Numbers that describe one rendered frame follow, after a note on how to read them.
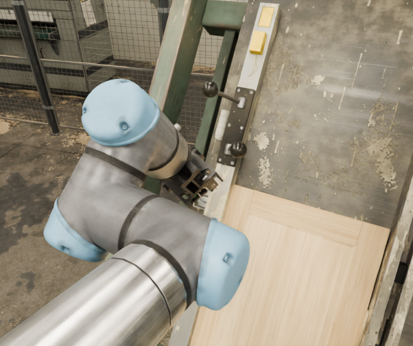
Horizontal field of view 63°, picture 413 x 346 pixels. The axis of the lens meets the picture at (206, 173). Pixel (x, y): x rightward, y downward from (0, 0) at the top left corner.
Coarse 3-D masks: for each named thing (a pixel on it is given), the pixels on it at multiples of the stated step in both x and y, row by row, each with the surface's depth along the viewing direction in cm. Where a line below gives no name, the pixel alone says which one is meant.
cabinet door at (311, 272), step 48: (240, 192) 86; (288, 240) 82; (336, 240) 78; (384, 240) 74; (240, 288) 85; (288, 288) 81; (336, 288) 77; (192, 336) 89; (240, 336) 84; (288, 336) 80; (336, 336) 76
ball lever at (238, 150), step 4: (228, 144) 84; (232, 144) 74; (236, 144) 73; (240, 144) 73; (244, 144) 74; (228, 148) 83; (232, 148) 73; (236, 148) 73; (240, 148) 73; (244, 148) 73; (224, 152) 84; (228, 152) 84; (232, 152) 73; (236, 152) 73; (240, 152) 73; (244, 152) 73; (236, 156) 73; (240, 156) 73
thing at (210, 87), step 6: (204, 84) 77; (210, 84) 76; (216, 84) 77; (204, 90) 76; (210, 90) 76; (216, 90) 76; (210, 96) 77; (222, 96) 80; (228, 96) 81; (240, 102) 83
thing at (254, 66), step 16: (272, 16) 84; (272, 32) 84; (256, 64) 84; (240, 80) 86; (256, 80) 84; (256, 96) 86; (240, 160) 88; (224, 176) 86; (224, 192) 86; (208, 208) 87; (224, 208) 86; (192, 304) 87; (192, 320) 87; (176, 336) 88
